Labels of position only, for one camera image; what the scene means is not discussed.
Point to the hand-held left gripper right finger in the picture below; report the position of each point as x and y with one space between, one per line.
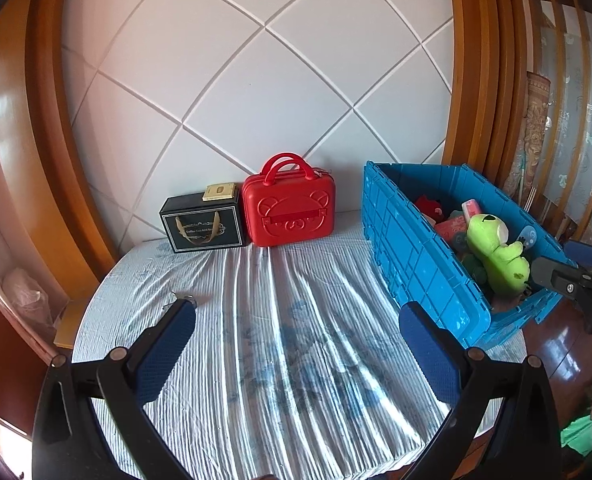
428 350

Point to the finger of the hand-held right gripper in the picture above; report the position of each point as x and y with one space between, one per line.
585 254
555 275

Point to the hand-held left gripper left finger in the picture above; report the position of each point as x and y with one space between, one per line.
168 350

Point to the blue plastic crate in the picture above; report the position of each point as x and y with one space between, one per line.
405 240

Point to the pink and white packet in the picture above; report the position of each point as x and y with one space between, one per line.
450 232

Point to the grey-blue game controller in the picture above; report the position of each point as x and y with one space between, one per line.
527 237

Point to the green frog plush toy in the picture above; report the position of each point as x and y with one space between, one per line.
495 255

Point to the tan cardboard sheet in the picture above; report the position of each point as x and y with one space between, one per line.
71 327

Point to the black gift box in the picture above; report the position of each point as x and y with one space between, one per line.
176 230

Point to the light blue striped bed sheet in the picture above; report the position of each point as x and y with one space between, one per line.
286 320

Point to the green cloth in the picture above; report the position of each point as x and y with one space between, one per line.
579 435

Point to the rolled patterned mat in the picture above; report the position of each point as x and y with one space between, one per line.
533 130

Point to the red plush toy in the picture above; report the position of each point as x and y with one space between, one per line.
430 207

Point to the frosted glass door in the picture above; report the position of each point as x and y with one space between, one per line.
575 110

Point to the clear plastic bag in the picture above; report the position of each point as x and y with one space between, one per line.
26 295

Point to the dark wooden nightstand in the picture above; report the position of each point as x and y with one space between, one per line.
6 375

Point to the small beige box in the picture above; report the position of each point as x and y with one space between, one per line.
219 192

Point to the red carry case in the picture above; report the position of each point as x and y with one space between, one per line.
288 210

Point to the wooden headboard frame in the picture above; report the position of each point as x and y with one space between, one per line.
51 110

